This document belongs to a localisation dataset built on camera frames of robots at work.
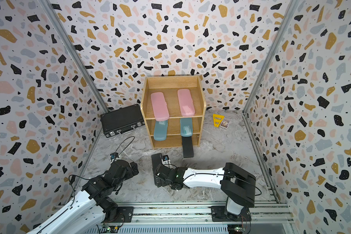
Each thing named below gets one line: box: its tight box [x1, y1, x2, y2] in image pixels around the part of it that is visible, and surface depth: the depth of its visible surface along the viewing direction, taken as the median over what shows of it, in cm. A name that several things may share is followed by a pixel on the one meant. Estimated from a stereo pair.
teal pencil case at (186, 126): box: [180, 117, 194, 137], surface depth 89 cm
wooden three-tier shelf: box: [140, 75, 207, 150], surface depth 89 cm
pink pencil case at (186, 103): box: [177, 88, 196, 117], surface depth 82 cm
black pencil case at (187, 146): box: [181, 136, 195, 158], surface depth 100 cm
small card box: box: [219, 119, 231, 129], surface depth 115 cm
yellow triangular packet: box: [212, 113, 225, 128], surface depth 116 cm
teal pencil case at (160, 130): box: [153, 119, 169, 141], surface depth 89 cm
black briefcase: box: [100, 103, 146, 138], surface depth 111 cm
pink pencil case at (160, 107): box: [150, 91, 170, 122], surface depth 79 cm
